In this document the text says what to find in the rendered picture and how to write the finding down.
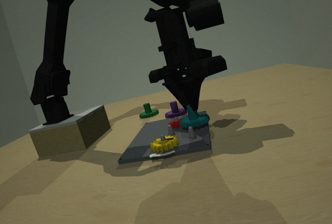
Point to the green gear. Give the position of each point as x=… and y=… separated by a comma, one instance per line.
x=148, y=112

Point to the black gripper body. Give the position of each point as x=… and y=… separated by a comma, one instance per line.
x=178, y=54

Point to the purple gear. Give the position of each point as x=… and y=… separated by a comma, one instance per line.
x=175, y=111

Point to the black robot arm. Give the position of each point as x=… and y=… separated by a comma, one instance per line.
x=52, y=78

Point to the yellow gear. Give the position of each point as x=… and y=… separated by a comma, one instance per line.
x=162, y=146

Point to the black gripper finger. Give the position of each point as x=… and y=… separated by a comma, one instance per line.
x=191, y=89
x=175, y=88

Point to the teal gear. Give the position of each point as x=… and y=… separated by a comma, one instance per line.
x=193, y=119

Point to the red gear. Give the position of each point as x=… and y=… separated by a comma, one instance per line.
x=175, y=124

